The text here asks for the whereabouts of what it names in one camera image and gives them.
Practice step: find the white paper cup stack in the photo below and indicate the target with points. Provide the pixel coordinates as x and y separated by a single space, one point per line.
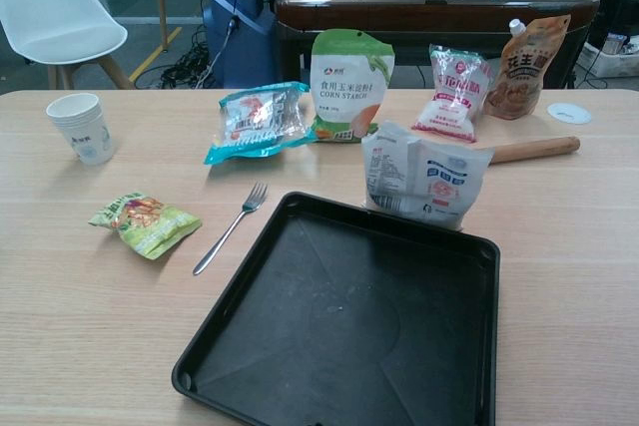
85 131

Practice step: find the brown mahjong table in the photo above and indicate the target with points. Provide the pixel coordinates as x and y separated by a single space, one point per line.
424 2

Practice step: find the white round table cap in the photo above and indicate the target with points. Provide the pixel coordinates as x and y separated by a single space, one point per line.
569 113

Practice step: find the metal fork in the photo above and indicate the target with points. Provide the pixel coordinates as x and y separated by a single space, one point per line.
255 196

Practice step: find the teal clear food package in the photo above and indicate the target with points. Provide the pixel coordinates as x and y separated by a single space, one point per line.
254 122

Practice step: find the white plastic chair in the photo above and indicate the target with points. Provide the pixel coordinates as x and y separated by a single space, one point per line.
50 12

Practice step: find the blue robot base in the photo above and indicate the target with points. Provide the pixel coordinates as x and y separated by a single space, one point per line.
239 47

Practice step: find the green snack packet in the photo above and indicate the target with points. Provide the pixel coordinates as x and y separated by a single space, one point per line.
150 226

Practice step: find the black baking tray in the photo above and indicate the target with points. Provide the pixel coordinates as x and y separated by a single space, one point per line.
339 321

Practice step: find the wooden rolling pin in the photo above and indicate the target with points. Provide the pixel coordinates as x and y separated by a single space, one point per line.
539 149

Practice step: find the brown spout sauce pouch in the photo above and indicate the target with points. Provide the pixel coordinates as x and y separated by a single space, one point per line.
524 77

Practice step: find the green white corn starch bag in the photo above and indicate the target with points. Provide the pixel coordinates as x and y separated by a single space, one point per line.
344 92

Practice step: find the pink white sugar bag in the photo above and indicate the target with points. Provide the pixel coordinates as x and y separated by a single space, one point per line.
449 107

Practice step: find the white powder bag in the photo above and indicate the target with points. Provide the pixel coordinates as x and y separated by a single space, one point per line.
429 181

